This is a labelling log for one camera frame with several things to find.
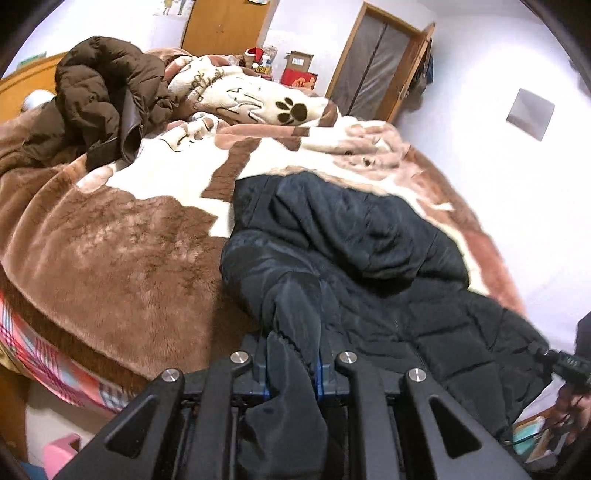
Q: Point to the person's right hand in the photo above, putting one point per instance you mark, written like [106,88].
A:
[567,406]

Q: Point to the wooden bed frame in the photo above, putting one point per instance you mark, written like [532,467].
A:
[11,415]

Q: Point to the red box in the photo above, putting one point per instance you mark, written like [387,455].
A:
[298,79]

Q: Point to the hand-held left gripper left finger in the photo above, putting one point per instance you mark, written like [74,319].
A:
[263,392]

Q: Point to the open cardboard box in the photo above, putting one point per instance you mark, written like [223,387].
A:
[298,60]

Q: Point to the teal paper box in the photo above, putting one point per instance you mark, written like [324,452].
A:
[538,436]

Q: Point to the wooden wardrobe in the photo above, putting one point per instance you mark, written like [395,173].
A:
[221,23]

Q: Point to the black puffer jacket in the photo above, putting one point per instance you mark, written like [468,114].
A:
[346,240]

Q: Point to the plaid bed sheet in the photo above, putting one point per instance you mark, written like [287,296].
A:
[46,360]

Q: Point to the wooden headboard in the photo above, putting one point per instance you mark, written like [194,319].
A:
[27,76]

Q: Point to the wall poster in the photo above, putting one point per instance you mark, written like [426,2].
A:
[173,7]

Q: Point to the brown cream paw print blanket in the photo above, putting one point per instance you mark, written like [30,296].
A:
[115,254]

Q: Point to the plush toy with santa hat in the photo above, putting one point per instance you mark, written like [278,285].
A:
[255,56]

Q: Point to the pink plastic stool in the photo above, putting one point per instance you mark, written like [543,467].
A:
[62,459]

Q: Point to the hanging clothes on door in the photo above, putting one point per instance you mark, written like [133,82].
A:
[422,74]

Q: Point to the wooden door frame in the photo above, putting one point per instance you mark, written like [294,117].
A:
[374,69]

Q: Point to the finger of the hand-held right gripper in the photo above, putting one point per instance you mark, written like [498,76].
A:
[545,356]

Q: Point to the clear plastic bottle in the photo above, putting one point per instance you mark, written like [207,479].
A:
[270,55]

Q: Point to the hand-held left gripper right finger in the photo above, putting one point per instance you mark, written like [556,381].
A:
[321,383]

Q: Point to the brown puffer jacket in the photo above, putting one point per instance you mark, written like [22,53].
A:
[92,83]

